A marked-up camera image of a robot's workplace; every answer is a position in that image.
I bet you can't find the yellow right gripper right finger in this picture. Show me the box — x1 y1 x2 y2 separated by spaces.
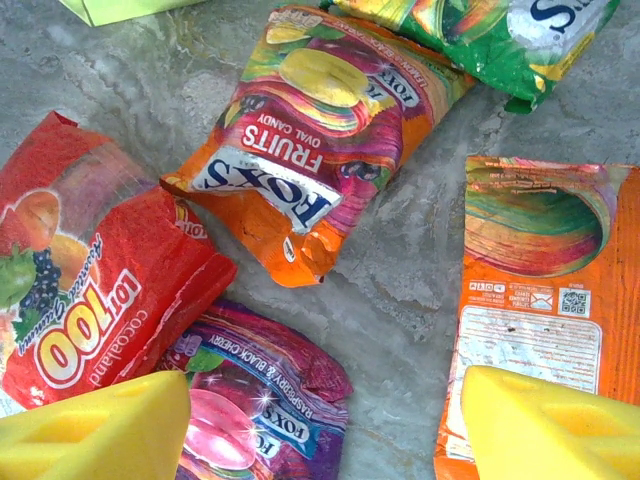
460 365 640 480

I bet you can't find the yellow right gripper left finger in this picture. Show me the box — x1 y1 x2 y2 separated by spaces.
0 370 192 480

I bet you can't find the purple Fox's raspberry candy bag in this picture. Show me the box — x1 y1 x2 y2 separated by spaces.
157 298 354 480

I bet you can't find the orange candy bag white label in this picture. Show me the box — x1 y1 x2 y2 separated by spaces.
433 155 640 480

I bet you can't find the red Lot 100 gummy bag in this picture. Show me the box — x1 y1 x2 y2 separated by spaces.
0 110 239 419

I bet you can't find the orange Fox's Fruits candy bag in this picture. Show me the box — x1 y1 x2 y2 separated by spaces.
159 4 476 289

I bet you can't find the green Sunkist candy bag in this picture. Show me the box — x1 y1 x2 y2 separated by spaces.
319 0 621 115

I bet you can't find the paper bag with green print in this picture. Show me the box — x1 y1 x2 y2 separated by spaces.
57 0 206 27

